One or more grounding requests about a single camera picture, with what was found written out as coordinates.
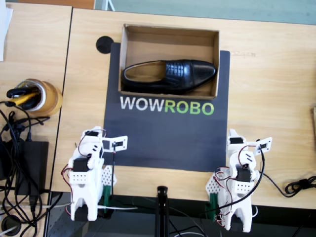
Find black leather dress shoe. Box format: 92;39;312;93
120;60;218;95

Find open cardboard box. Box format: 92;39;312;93
118;23;220;100

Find green table clamp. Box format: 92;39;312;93
102;185;113;218
209;194;219;220

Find brown packing tape roll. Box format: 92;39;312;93
14;78;64;117

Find black power adapter brick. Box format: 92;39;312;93
15;141;50;196
0;140;11;181

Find dark grey WOWROBO mat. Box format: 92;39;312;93
101;42;231;173

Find grey perforated metal panel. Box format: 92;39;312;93
45;192;99;237

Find black round desk grommet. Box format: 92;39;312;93
95;36;113;55
1;214;22;235

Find white paper stack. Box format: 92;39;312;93
0;0;15;62

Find black camera cable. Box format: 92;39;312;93
108;147;139;208
198;150;265;214

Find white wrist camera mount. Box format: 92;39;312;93
255;137;274;154
102;135;129;152

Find white perforated base plate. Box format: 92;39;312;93
205;172;224;198
101;165;118;189

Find black coiled cable with ferrite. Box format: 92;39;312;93
261;172;316;198

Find yellow handled cutter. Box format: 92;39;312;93
12;91;41;106

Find black tangled power cable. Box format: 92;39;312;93
0;108;64;229

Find black handled scissors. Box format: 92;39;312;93
6;86;38;99

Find black cable with plug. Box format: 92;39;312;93
0;100;52;129

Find black camera stand pole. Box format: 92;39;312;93
157;185;170;237

